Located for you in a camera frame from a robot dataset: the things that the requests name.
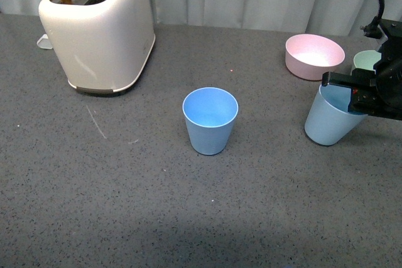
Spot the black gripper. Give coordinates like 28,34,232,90
321,19,401,120

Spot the light blue plastic cup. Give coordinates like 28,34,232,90
305,85,367,146

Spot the green plastic bowl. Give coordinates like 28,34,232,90
350,50,381,72

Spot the pink plastic bowl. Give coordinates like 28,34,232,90
285,34,345,81

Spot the cream white toaster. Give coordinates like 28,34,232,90
38,0,156,94

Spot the white power plug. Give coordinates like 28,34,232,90
36,34,53,50

